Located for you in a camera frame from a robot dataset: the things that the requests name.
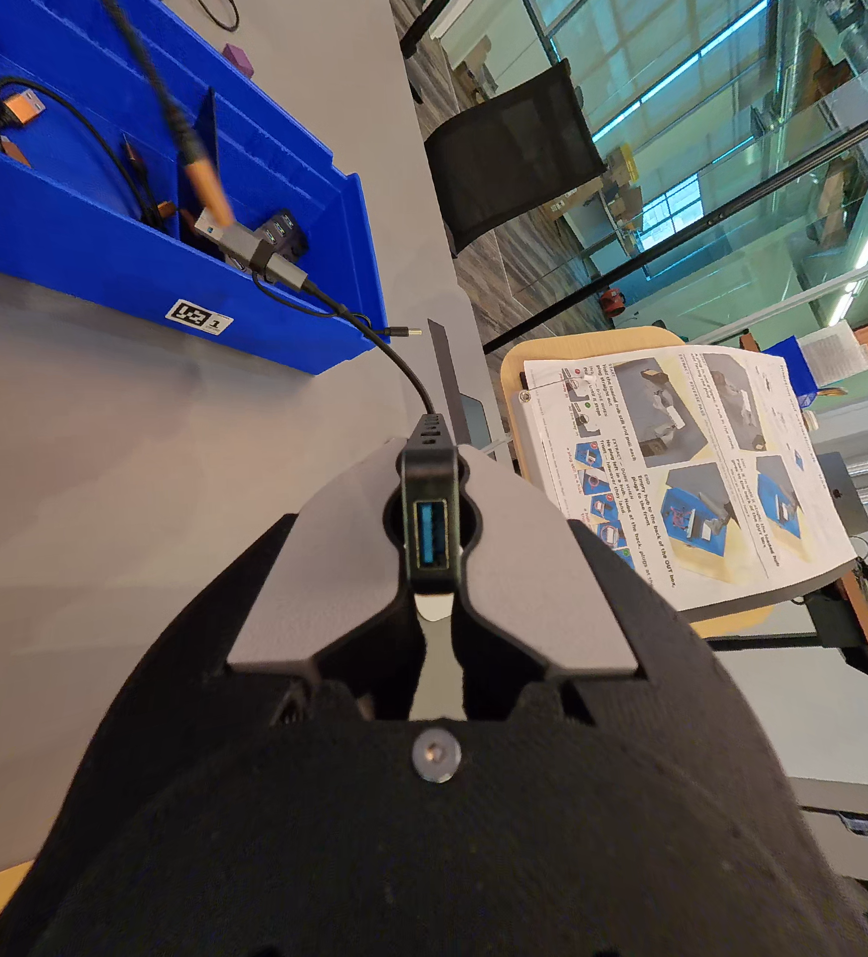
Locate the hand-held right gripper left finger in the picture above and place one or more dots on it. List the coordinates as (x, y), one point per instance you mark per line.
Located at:
(314, 583)

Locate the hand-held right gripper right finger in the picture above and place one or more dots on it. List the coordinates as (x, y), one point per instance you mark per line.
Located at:
(546, 590)

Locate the slim dark grey usb hub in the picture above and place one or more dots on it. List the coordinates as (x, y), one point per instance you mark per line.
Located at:
(431, 534)

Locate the silver multi-port usb hub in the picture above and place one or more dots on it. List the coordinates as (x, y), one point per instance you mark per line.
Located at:
(254, 250)

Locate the blue plastic bin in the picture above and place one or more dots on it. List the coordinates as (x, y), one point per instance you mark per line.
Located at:
(789, 370)
(67, 224)

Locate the plywood board stand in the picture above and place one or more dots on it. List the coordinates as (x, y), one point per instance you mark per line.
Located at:
(512, 419)

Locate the printed instruction sheet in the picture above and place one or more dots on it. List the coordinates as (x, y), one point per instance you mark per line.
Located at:
(703, 448)

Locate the thin grey panel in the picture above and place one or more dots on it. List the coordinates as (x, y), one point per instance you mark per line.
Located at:
(447, 381)

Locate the red round object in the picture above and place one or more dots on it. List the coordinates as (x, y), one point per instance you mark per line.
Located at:
(613, 303)

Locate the grey laptop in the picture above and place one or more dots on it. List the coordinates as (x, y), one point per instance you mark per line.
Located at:
(841, 493)

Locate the white paper sheet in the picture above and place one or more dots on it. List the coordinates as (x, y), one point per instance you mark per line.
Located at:
(834, 351)

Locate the black mesh chair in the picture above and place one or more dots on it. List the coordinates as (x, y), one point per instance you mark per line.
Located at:
(516, 157)

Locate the purple block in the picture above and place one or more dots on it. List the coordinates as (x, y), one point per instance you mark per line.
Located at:
(239, 60)

